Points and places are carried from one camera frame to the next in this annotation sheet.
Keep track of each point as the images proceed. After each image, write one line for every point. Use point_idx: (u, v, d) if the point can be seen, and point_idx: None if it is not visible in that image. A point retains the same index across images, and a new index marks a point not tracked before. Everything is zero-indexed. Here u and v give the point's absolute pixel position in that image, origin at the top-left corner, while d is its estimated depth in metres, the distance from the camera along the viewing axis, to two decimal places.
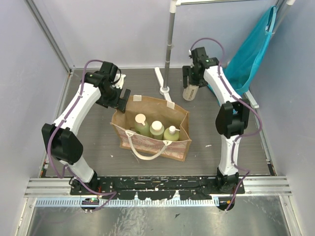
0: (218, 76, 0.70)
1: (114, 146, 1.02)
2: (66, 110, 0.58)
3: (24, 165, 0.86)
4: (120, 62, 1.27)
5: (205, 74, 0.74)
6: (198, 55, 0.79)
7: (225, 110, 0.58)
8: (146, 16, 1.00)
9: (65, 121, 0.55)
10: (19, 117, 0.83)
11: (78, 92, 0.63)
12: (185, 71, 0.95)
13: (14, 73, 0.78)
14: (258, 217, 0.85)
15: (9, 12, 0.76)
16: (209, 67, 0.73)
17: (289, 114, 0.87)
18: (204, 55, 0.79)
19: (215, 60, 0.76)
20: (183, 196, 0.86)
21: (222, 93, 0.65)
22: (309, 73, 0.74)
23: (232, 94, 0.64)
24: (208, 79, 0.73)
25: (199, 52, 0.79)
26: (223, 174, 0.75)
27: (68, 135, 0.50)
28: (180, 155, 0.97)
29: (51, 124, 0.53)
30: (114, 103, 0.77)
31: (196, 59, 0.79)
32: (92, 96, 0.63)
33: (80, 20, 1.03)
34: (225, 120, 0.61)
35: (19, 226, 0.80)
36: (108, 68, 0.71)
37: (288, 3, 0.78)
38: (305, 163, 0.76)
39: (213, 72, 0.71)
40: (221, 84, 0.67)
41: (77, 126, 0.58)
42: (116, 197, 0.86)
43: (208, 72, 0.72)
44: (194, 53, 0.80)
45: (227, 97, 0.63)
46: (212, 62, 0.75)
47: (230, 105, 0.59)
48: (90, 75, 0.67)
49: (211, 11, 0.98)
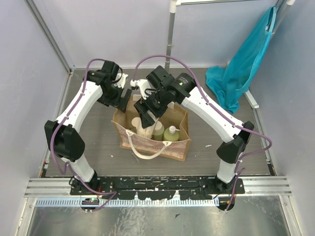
0: (206, 103, 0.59)
1: (114, 146, 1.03)
2: (68, 107, 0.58)
3: (24, 165, 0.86)
4: (120, 62, 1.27)
5: (184, 102, 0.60)
6: (159, 78, 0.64)
7: (236, 146, 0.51)
8: (146, 16, 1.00)
9: (68, 118, 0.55)
10: (20, 116, 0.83)
11: (80, 90, 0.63)
12: (141, 107, 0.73)
13: (14, 72, 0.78)
14: (258, 217, 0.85)
15: (9, 12, 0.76)
16: (190, 95, 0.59)
17: (289, 113, 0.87)
18: (166, 76, 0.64)
19: (189, 78, 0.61)
20: (183, 196, 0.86)
21: (223, 125, 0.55)
22: (309, 72, 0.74)
23: (234, 123, 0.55)
24: (192, 108, 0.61)
25: (159, 75, 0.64)
26: (226, 182, 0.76)
27: (71, 132, 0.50)
28: (179, 155, 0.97)
29: (54, 121, 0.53)
30: (115, 103, 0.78)
31: (159, 83, 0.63)
32: (94, 94, 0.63)
33: (80, 20, 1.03)
34: (236, 154, 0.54)
35: (19, 226, 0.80)
36: (110, 67, 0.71)
37: (288, 3, 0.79)
38: (305, 162, 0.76)
39: (198, 100, 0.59)
40: (216, 114, 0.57)
41: (78, 123, 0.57)
42: (116, 197, 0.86)
43: (193, 100, 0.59)
44: (153, 77, 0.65)
45: (231, 129, 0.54)
46: (187, 83, 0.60)
47: (240, 139, 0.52)
48: (92, 73, 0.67)
49: (211, 11, 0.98)
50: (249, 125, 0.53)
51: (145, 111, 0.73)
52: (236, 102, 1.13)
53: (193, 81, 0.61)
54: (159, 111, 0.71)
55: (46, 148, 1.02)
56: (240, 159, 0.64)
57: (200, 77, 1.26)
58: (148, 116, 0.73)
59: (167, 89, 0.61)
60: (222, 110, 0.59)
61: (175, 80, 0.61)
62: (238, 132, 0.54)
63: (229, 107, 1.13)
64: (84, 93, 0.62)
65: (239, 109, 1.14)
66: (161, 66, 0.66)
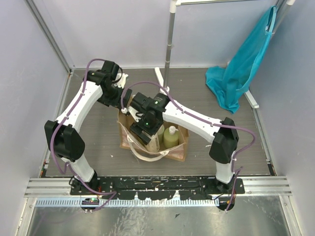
0: (182, 112, 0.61)
1: (114, 146, 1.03)
2: (68, 107, 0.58)
3: (24, 166, 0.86)
4: (120, 61, 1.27)
5: (165, 117, 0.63)
6: (140, 103, 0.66)
7: (220, 143, 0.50)
8: (146, 16, 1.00)
9: (68, 118, 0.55)
10: (20, 116, 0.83)
11: (80, 90, 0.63)
12: (136, 129, 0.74)
13: (13, 72, 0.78)
14: (258, 217, 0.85)
15: (9, 12, 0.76)
16: (166, 109, 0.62)
17: (289, 113, 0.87)
18: (145, 99, 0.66)
19: (164, 96, 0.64)
20: (183, 196, 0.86)
21: (202, 127, 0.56)
22: (309, 72, 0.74)
23: (212, 122, 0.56)
24: (172, 121, 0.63)
25: (138, 100, 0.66)
26: (226, 183, 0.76)
27: (71, 132, 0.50)
28: (179, 155, 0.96)
29: (54, 121, 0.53)
30: (115, 103, 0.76)
31: (140, 107, 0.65)
32: (94, 94, 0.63)
33: (80, 20, 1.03)
34: (225, 152, 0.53)
35: (19, 226, 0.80)
36: (110, 67, 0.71)
37: (288, 3, 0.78)
38: (305, 163, 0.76)
39: (173, 111, 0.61)
40: (193, 118, 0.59)
41: (78, 123, 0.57)
42: (116, 197, 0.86)
43: (169, 113, 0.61)
44: (134, 103, 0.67)
45: (209, 128, 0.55)
46: (162, 100, 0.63)
47: (221, 135, 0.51)
48: (92, 73, 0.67)
49: (211, 11, 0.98)
50: (228, 121, 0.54)
51: (141, 131, 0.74)
52: (236, 102, 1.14)
53: (167, 97, 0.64)
54: (151, 129, 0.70)
55: (46, 148, 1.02)
56: (235, 158, 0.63)
57: (200, 76, 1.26)
58: (144, 136, 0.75)
59: (147, 110, 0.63)
60: (198, 113, 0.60)
61: (151, 101, 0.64)
62: (218, 129, 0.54)
63: (229, 107, 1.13)
64: (84, 93, 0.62)
65: (239, 109, 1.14)
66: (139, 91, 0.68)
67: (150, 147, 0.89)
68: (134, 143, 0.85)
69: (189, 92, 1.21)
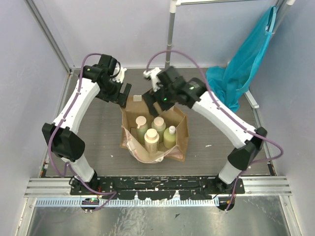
0: (218, 108, 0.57)
1: (115, 146, 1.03)
2: (64, 109, 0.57)
3: (24, 166, 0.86)
4: (120, 61, 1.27)
5: (194, 106, 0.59)
6: (171, 80, 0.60)
7: (249, 152, 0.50)
8: (146, 16, 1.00)
9: (64, 120, 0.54)
10: (20, 116, 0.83)
11: (77, 89, 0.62)
12: (147, 97, 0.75)
13: (14, 72, 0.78)
14: (258, 217, 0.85)
15: (9, 12, 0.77)
16: (200, 99, 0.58)
17: (289, 113, 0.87)
18: (177, 78, 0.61)
19: (200, 83, 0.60)
20: (183, 196, 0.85)
21: (235, 130, 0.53)
22: (309, 72, 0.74)
23: (247, 129, 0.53)
24: (203, 112, 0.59)
25: (170, 75, 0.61)
26: (226, 183, 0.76)
27: (68, 135, 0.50)
28: (179, 155, 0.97)
29: (51, 123, 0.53)
30: (114, 99, 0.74)
31: (169, 84, 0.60)
32: (90, 93, 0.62)
33: (80, 20, 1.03)
34: (248, 160, 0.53)
35: (19, 226, 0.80)
36: (107, 61, 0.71)
37: (288, 3, 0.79)
38: (305, 163, 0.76)
39: (208, 104, 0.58)
40: (227, 119, 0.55)
41: (76, 124, 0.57)
42: (116, 197, 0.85)
43: (204, 104, 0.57)
44: (163, 77, 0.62)
45: (243, 134, 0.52)
46: (197, 88, 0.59)
47: (252, 145, 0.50)
48: (88, 69, 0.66)
49: (211, 11, 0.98)
50: (262, 132, 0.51)
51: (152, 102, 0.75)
52: (236, 102, 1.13)
53: (204, 87, 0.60)
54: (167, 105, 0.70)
55: (46, 148, 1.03)
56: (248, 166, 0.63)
57: (200, 77, 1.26)
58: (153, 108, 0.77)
59: (177, 92, 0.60)
60: (234, 115, 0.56)
61: (186, 84, 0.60)
62: (250, 137, 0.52)
63: (229, 106, 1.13)
64: (80, 92, 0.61)
65: (239, 109, 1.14)
66: (172, 66, 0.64)
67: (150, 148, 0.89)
68: (134, 151, 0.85)
69: None
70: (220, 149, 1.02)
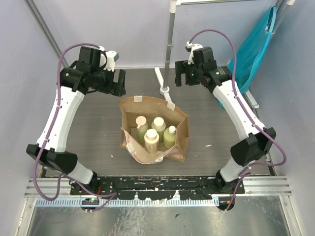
0: (235, 97, 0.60)
1: (115, 146, 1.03)
2: (47, 127, 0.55)
3: (24, 166, 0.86)
4: (120, 61, 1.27)
5: (215, 90, 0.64)
6: (204, 59, 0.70)
7: (249, 145, 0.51)
8: (146, 16, 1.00)
9: (48, 140, 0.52)
10: (20, 116, 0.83)
11: (56, 101, 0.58)
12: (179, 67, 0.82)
13: (14, 72, 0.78)
14: (258, 217, 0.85)
15: (9, 12, 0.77)
16: (222, 84, 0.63)
17: (289, 113, 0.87)
18: (210, 61, 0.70)
19: (227, 72, 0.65)
20: (183, 196, 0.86)
21: (242, 121, 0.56)
22: (310, 72, 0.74)
23: (255, 124, 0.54)
24: (221, 98, 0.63)
25: (204, 55, 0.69)
26: (225, 181, 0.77)
27: (54, 158, 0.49)
28: (179, 155, 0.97)
29: (35, 145, 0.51)
30: (108, 90, 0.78)
31: (201, 63, 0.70)
32: (72, 104, 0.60)
33: (80, 20, 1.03)
34: (248, 156, 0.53)
35: (19, 226, 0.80)
36: (88, 58, 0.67)
37: (288, 3, 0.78)
38: (305, 162, 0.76)
39: (227, 91, 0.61)
40: (240, 110, 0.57)
41: (62, 141, 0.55)
42: (116, 197, 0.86)
43: (222, 91, 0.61)
44: (199, 55, 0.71)
45: (249, 127, 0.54)
46: (223, 75, 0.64)
47: (254, 138, 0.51)
48: (66, 73, 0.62)
49: (211, 11, 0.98)
50: (270, 132, 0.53)
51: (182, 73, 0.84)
52: None
53: (230, 75, 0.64)
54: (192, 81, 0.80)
55: None
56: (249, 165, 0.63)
57: None
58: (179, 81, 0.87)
59: (205, 73, 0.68)
60: (249, 108, 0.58)
61: (215, 69, 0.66)
62: (256, 132, 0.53)
63: None
64: (61, 104, 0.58)
65: None
66: (210, 47, 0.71)
67: (150, 149, 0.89)
68: (133, 152, 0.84)
69: (189, 91, 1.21)
70: (220, 149, 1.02)
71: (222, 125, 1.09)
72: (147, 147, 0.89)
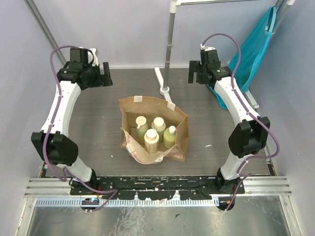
0: (232, 89, 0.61)
1: (114, 146, 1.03)
2: (50, 115, 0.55)
3: (24, 166, 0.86)
4: (120, 61, 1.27)
5: (216, 86, 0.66)
6: (208, 60, 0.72)
7: (242, 130, 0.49)
8: (146, 16, 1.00)
9: (53, 124, 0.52)
10: (20, 116, 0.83)
11: (57, 93, 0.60)
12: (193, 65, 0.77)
13: (14, 72, 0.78)
14: (258, 217, 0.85)
15: (9, 13, 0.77)
16: (221, 79, 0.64)
17: (289, 113, 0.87)
18: (214, 61, 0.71)
19: (228, 71, 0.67)
20: (183, 196, 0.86)
21: (237, 109, 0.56)
22: (309, 72, 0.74)
23: (249, 111, 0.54)
24: (220, 92, 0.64)
25: (208, 55, 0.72)
26: (225, 179, 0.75)
27: (61, 139, 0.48)
28: (179, 155, 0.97)
29: (40, 132, 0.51)
30: (99, 83, 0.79)
31: (205, 63, 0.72)
32: (73, 94, 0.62)
33: (80, 20, 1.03)
34: (242, 142, 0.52)
35: (19, 226, 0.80)
36: (78, 56, 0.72)
37: (288, 3, 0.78)
38: (305, 163, 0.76)
39: (225, 85, 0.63)
40: (236, 100, 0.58)
41: (66, 127, 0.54)
42: (116, 197, 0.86)
43: (221, 84, 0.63)
44: (204, 56, 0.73)
45: (243, 114, 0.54)
46: (223, 73, 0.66)
47: (247, 124, 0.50)
48: (64, 72, 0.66)
49: (211, 11, 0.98)
50: (265, 121, 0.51)
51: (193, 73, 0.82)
52: None
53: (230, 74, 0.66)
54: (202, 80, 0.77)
55: None
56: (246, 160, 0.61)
57: None
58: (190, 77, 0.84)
59: (208, 71, 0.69)
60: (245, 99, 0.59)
61: (218, 68, 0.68)
62: (249, 119, 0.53)
63: None
64: (62, 95, 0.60)
65: None
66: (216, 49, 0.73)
67: (150, 149, 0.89)
68: (133, 152, 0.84)
69: (190, 91, 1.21)
70: (220, 149, 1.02)
71: (222, 125, 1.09)
72: (147, 147, 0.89)
